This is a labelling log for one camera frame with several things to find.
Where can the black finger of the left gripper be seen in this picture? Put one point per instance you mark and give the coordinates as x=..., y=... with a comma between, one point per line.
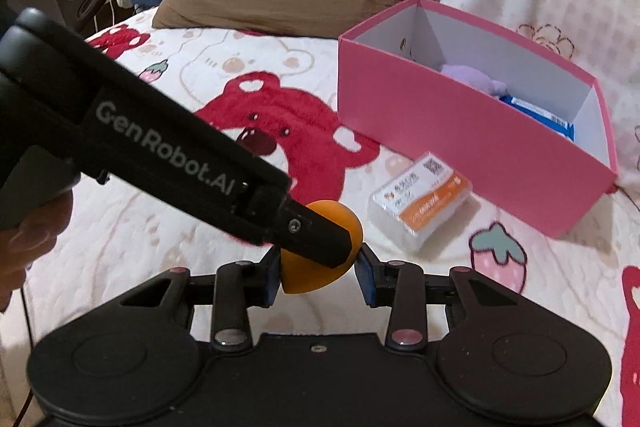
x=304, y=232

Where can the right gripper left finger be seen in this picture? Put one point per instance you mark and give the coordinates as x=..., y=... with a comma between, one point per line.
x=239, y=286

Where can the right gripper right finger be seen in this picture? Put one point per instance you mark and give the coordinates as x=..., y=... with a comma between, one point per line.
x=400, y=286

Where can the orange makeup sponge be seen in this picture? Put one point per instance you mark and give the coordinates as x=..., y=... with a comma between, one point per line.
x=300, y=275

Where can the clear box orange label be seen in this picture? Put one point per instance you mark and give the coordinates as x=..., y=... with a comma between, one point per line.
x=409, y=208

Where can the purple plush toy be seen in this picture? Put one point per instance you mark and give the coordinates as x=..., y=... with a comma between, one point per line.
x=475, y=79

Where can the blue wet wipes pack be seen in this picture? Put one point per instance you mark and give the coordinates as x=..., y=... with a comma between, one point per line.
x=543, y=116

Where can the person's left hand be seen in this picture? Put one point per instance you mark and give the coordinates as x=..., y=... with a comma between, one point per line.
x=33, y=238

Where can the bear print bed blanket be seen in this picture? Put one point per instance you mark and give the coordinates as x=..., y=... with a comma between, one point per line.
x=523, y=329

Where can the pink cardboard box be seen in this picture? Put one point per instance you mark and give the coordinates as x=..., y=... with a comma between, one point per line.
x=390, y=88

